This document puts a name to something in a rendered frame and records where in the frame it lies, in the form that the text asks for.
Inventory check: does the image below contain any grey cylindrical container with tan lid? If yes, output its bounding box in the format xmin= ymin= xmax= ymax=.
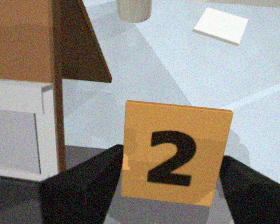
xmin=116 ymin=0 xmax=152 ymax=23

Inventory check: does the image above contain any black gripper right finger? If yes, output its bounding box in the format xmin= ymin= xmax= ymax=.
xmin=219 ymin=155 xmax=280 ymax=224

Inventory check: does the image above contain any orange square tile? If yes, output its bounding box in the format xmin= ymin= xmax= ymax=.
xmin=121 ymin=100 xmax=234 ymax=206

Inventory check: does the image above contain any brown board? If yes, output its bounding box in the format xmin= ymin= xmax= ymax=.
xmin=0 ymin=0 xmax=112 ymax=182

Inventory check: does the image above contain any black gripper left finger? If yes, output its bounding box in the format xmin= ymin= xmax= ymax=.
xmin=0 ymin=144 xmax=123 ymax=224

